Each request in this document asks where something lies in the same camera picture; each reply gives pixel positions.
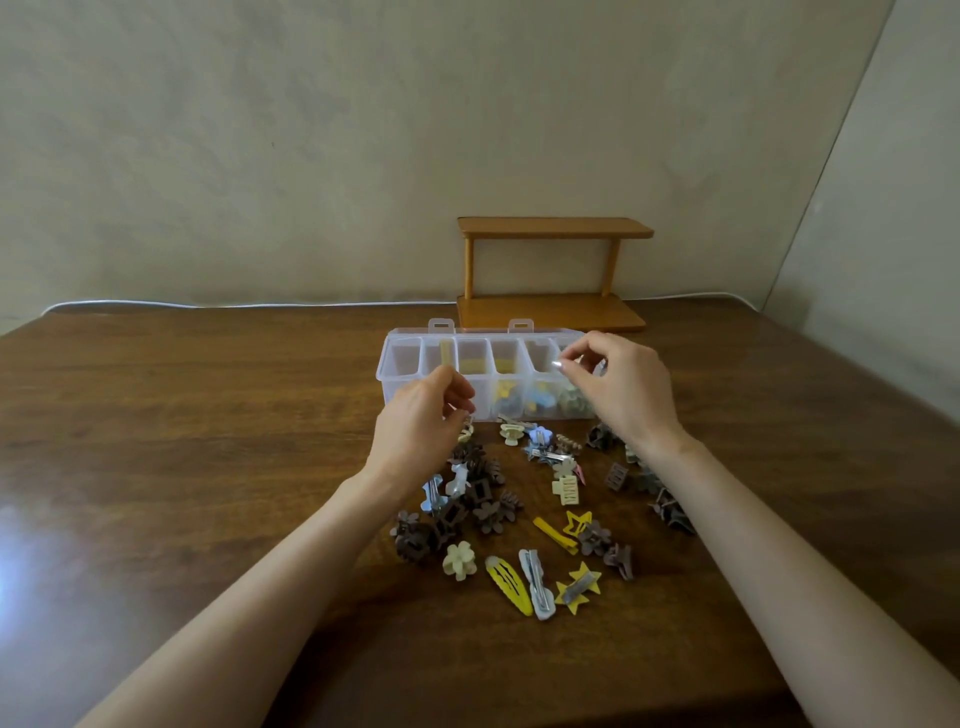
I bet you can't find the person's left hand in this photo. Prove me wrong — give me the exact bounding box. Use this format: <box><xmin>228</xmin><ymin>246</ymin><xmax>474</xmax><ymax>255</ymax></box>
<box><xmin>359</xmin><ymin>365</ymin><xmax>478</xmax><ymax>496</ymax></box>

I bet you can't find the person's right hand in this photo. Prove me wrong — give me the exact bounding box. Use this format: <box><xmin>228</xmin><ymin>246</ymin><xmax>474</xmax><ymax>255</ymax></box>
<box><xmin>558</xmin><ymin>329</ymin><xmax>703</xmax><ymax>463</ymax></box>

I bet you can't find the clear plastic compartment box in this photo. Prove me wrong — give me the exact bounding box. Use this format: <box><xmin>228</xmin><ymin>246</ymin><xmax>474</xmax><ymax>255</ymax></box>
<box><xmin>376</xmin><ymin>317</ymin><xmax>601</xmax><ymax>423</ymax></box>

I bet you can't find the pile of mixed hair clips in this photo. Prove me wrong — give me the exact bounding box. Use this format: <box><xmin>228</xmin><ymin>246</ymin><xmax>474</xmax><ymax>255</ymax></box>
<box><xmin>389</xmin><ymin>416</ymin><xmax>604</xmax><ymax>622</ymax></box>

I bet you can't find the person's left forearm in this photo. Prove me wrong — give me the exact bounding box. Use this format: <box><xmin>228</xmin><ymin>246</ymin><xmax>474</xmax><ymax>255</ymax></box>
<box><xmin>74</xmin><ymin>468</ymin><xmax>410</xmax><ymax>728</ymax></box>

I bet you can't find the person's right forearm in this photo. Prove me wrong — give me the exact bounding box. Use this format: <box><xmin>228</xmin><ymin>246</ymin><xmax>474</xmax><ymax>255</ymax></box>
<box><xmin>648</xmin><ymin>442</ymin><xmax>960</xmax><ymax>728</ymax></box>

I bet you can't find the small wooden shelf rack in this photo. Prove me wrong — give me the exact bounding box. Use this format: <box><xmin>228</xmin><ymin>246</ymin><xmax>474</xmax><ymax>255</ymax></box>
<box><xmin>456</xmin><ymin>216</ymin><xmax>655</xmax><ymax>334</ymax></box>

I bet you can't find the white cable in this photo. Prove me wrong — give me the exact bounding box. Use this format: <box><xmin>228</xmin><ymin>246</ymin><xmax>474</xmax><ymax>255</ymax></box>
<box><xmin>41</xmin><ymin>291</ymin><xmax>760</xmax><ymax>316</ymax></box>

